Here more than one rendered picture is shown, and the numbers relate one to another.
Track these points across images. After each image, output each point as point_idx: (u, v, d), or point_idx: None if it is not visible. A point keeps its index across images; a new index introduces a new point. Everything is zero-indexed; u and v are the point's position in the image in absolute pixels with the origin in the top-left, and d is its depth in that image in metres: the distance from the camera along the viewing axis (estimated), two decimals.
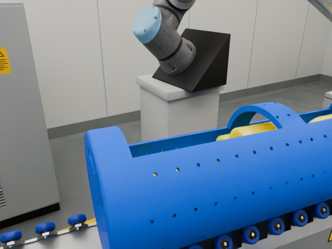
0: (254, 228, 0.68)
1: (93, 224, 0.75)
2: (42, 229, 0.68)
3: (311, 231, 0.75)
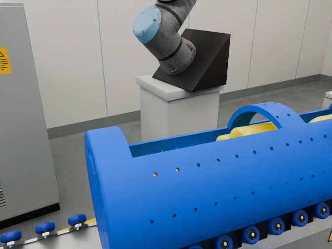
0: (254, 228, 0.68)
1: (93, 224, 0.75)
2: (42, 229, 0.68)
3: (311, 231, 0.75)
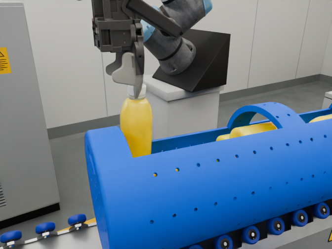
0: (254, 228, 0.68)
1: (93, 224, 0.75)
2: (42, 229, 0.68)
3: (311, 231, 0.75)
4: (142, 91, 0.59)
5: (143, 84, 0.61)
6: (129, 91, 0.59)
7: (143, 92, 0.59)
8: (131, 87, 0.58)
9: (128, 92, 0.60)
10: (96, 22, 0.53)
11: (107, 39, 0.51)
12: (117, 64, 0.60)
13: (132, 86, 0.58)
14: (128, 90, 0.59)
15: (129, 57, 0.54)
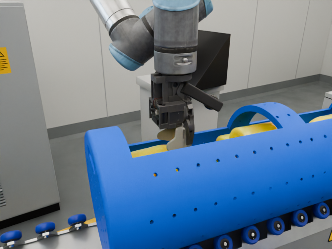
0: (254, 228, 0.68)
1: (93, 224, 0.75)
2: (42, 229, 0.68)
3: (311, 231, 0.75)
4: None
5: None
6: None
7: None
8: None
9: None
10: (153, 103, 0.64)
11: (165, 119, 0.62)
12: (167, 131, 0.70)
13: None
14: None
15: (181, 130, 0.65)
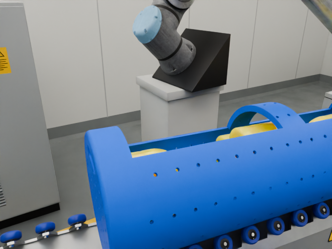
0: (254, 228, 0.68)
1: (93, 224, 0.75)
2: (42, 229, 0.68)
3: (311, 231, 0.75)
4: None
5: None
6: None
7: None
8: None
9: None
10: None
11: None
12: None
13: None
14: None
15: None
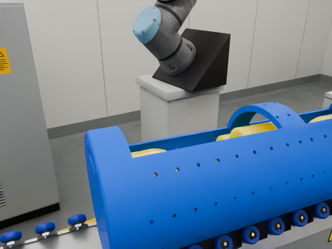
0: (254, 228, 0.68)
1: (93, 224, 0.75)
2: (42, 229, 0.68)
3: (311, 231, 0.75)
4: None
5: None
6: None
7: None
8: None
9: None
10: None
11: None
12: None
13: None
14: None
15: None
